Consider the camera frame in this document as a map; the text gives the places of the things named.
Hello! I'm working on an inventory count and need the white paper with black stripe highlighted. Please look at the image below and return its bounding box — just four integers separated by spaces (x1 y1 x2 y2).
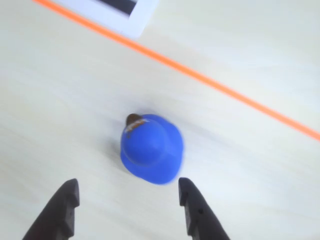
52 0 161 40

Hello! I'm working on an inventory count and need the blue rubber duck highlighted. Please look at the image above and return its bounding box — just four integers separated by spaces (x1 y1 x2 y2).
119 112 185 186

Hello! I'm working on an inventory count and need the orange tape strip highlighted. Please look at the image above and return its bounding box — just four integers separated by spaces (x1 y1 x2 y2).
32 0 320 142

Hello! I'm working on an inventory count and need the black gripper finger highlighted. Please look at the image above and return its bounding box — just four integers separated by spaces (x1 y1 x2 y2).
177 177 231 240
21 178 81 240

